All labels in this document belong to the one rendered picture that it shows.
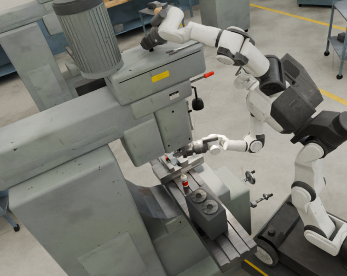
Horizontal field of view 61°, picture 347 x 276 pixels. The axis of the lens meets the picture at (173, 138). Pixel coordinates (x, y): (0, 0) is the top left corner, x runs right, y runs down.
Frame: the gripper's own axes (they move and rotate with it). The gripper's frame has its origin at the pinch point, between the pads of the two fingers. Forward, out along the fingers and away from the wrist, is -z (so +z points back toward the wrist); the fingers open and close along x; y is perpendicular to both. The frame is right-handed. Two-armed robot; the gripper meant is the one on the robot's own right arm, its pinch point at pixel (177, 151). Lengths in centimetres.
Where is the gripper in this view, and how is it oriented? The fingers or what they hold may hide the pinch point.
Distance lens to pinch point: 184.2
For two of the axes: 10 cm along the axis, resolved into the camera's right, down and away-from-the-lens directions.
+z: 9.8, -2.0, -0.6
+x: 0.8, 6.2, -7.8
